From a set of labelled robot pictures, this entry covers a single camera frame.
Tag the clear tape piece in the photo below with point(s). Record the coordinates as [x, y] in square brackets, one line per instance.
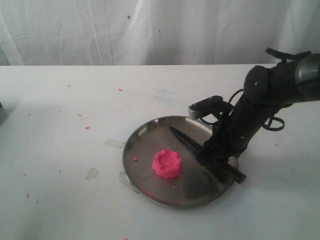
[114, 143]
[92, 174]

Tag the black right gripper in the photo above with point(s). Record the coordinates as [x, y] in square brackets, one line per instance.
[232, 136]

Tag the clear tape piece lower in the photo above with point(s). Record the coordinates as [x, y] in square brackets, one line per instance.
[92, 174]

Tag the pink dough piece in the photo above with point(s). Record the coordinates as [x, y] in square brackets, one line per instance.
[167, 164]

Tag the black knife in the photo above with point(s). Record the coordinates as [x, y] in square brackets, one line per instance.
[189, 143]

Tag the round steel plate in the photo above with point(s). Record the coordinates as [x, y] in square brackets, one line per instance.
[194, 187]

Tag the clear tape piece upper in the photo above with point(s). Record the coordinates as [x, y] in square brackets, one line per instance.
[114, 143]

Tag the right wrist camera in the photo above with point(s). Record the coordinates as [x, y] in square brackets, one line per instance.
[213, 105]

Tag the clear tape under plate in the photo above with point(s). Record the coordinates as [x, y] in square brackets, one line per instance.
[126, 182]

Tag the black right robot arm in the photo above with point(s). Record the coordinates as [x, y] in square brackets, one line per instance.
[295, 79]

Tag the white backdrop curtain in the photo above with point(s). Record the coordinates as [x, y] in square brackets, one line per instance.
[155, 32]

